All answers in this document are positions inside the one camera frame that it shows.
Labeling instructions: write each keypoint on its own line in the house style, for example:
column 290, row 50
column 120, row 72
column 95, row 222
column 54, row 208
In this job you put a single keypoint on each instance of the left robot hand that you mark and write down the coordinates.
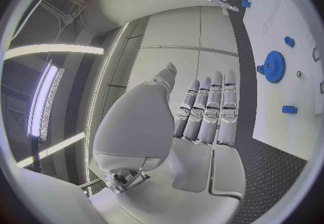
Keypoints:
column 141, row 126

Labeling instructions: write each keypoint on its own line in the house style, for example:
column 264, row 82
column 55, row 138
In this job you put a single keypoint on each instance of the white task board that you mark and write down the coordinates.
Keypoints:
column 286, row 15

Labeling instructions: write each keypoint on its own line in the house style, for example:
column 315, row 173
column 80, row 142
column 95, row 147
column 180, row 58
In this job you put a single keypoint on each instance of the blue block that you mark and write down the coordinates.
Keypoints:
column 289, row 109
column 246, row 3

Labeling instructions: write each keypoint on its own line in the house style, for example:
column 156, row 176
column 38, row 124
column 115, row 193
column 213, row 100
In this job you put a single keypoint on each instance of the blue peg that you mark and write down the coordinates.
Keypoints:
column 289, row 41

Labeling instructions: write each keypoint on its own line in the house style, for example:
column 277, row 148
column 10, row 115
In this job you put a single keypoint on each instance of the blue gear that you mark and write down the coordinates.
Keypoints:
column 274, row 67

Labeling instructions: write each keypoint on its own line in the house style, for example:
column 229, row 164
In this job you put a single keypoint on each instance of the glowing light bar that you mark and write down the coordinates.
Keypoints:
column 41, row 98

